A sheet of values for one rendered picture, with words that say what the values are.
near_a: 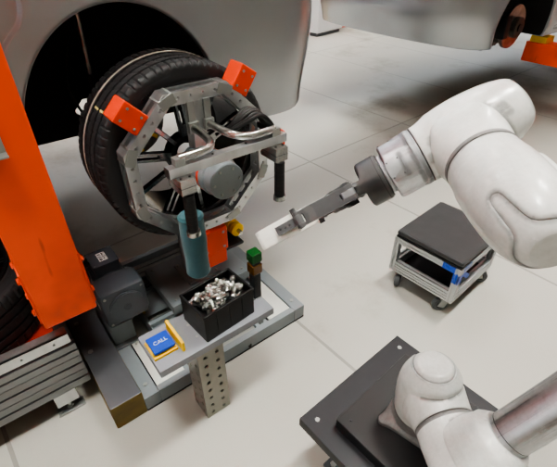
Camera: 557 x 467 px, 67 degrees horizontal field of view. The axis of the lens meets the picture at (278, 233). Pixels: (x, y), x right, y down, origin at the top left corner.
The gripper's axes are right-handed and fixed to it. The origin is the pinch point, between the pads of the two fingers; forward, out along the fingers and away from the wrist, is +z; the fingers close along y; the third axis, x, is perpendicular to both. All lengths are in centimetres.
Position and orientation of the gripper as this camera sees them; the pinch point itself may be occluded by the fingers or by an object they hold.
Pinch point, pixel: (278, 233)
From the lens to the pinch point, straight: 72.3
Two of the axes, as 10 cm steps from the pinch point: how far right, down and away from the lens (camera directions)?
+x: 4.7, 8.8, -0.3
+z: -8.3, 4.6, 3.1
